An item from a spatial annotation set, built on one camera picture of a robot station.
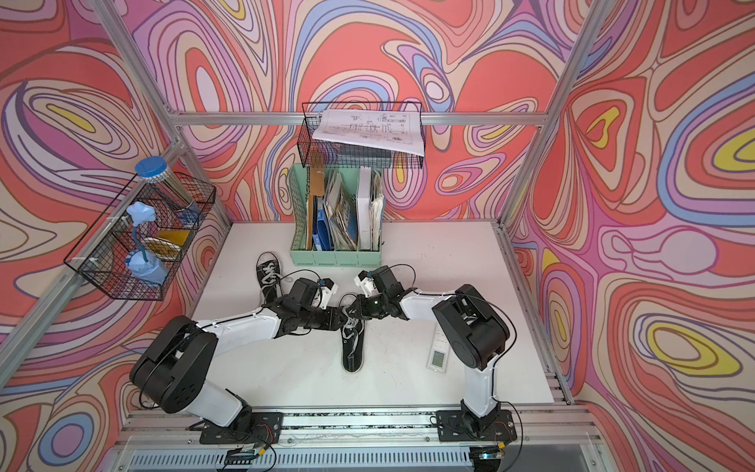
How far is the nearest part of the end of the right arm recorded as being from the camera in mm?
733

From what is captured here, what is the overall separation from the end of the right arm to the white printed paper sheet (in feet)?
1.11

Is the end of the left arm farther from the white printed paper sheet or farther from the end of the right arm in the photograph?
the white printed paper sheet

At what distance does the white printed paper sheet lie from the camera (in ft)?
2.54
